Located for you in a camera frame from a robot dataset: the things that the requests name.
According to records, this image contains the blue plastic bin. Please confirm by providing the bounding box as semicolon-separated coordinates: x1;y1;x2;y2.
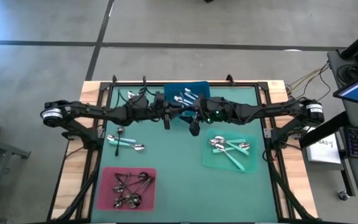
163;80;211;125

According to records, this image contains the translucent teal plastic bin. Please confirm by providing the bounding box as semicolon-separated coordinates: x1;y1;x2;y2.
202;128;258;174

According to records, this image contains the pink plastic bin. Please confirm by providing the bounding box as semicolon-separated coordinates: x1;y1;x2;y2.
96;166;157;212

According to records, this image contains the white paper sheet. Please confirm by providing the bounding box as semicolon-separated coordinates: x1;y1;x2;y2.
305;132;342;165

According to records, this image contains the grey side table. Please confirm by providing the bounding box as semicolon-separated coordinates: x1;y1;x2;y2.
0;133;32;224

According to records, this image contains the caster wheel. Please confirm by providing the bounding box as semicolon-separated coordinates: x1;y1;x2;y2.
337;190;351;202

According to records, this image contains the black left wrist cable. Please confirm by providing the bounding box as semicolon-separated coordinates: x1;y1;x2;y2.
116;75;157;105

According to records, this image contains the black metal table frame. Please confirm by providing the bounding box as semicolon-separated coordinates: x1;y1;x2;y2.
47;74;318;224

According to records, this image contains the coloured cable bundle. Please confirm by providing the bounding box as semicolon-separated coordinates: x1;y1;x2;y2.
285;61;331;100

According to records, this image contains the coiled black cable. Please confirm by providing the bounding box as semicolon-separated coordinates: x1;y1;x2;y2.
336;63;358;84

